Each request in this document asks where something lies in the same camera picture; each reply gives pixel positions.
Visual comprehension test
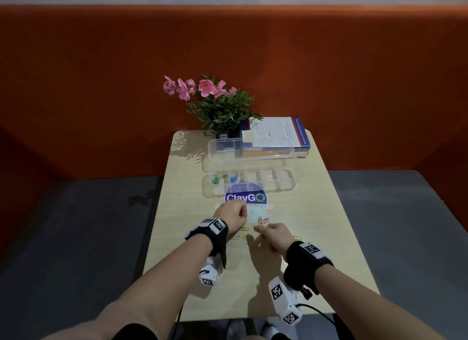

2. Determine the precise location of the grey bench seat cushion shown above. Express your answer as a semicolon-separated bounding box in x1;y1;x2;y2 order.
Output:
0;170;468;340

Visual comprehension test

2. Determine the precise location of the black right wrist strap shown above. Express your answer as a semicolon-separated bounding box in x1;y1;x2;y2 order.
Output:
283;241;334;297

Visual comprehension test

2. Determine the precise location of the clear plastic bag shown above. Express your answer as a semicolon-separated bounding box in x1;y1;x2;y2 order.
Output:
215;203;273;224

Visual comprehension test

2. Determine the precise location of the round blue sticker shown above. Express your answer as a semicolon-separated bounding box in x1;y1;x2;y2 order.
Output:
224;181;268;205

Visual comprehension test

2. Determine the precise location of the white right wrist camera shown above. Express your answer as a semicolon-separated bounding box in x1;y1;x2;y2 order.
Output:
268;276;303;326

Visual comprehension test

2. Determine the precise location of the black left wrist strap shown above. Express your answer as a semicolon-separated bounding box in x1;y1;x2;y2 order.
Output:
185;218;229;269

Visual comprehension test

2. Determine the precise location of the white shoe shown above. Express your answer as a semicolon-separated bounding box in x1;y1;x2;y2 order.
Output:
222;319;250;340
261;321;290;340

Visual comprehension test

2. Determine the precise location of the blue and white book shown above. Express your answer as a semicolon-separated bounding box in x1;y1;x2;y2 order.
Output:
239;116;312;159

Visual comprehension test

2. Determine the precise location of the person's left forearm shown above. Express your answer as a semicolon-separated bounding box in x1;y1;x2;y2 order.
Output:
43;234;214;340

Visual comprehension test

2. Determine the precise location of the pink flower plant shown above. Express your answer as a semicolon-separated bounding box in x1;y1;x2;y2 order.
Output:
163;74;264;140

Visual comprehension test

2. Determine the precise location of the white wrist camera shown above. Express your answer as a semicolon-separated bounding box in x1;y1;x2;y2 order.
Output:
198;256;224;288
268;276;303;326

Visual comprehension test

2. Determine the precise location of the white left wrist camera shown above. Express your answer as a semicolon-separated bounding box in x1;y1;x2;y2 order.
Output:
198;256;224;288

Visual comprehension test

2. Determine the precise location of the black cable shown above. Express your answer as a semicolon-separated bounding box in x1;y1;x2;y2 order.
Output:
171;305;184;340
295;302;342;340

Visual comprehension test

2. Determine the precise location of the orange upholstered bench backrest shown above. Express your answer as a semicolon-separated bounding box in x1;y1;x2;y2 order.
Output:
0;4;468;258

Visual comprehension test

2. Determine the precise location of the clear plastic organizer box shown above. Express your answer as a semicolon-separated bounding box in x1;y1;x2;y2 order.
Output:
202;137;304;199

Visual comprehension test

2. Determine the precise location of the person's right hand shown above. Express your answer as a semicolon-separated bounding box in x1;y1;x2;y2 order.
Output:
254;223;296;258

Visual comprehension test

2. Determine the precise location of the black wrist strap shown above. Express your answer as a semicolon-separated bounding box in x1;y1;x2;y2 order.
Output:
283;241;334;297
185;218;229;269

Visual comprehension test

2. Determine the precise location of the black garment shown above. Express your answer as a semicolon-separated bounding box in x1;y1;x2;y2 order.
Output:
111;323;158;340

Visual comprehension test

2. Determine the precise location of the person's right forearm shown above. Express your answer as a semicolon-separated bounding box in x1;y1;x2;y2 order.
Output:
314;265;449;340

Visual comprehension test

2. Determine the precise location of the person's left hand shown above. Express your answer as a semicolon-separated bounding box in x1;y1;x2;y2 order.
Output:
213;200;248;235

